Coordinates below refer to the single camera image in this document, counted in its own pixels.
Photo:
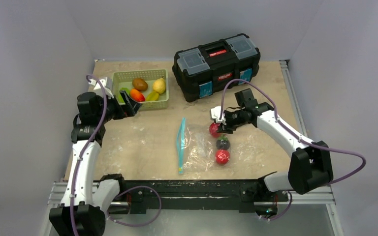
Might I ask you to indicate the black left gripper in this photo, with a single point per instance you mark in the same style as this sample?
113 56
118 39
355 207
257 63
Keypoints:
120 113

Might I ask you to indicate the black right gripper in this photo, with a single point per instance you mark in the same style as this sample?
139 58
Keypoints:
227 122

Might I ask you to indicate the brown orange fake fruit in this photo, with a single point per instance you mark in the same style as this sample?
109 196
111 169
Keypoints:
139 84

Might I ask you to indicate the yellow fake bell pepper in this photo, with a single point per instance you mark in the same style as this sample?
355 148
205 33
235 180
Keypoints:
153 96

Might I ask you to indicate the yellow fake pear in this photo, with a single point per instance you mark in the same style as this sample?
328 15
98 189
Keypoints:
159 85

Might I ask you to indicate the clear zip top bag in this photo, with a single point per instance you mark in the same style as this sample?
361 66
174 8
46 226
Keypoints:
196 150

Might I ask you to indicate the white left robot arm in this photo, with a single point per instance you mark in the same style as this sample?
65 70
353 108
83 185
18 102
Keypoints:
83 211

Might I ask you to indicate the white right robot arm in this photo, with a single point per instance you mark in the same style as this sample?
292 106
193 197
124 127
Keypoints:
310 162

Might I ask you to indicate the red fake apple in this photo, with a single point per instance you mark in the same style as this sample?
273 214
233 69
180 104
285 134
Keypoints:
213 130

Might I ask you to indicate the red fake tomato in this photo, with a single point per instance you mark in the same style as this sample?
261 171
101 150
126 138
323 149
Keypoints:
222 156

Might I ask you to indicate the green perforated plastic basket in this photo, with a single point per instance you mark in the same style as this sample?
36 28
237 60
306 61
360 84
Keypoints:
148 87

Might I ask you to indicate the black plastic toolbox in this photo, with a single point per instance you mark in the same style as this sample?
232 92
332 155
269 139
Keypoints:
206 69

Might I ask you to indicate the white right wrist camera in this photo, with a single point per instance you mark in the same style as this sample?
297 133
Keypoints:
217 115

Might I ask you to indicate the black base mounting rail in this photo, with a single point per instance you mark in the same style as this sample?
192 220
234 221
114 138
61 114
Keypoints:
242 195

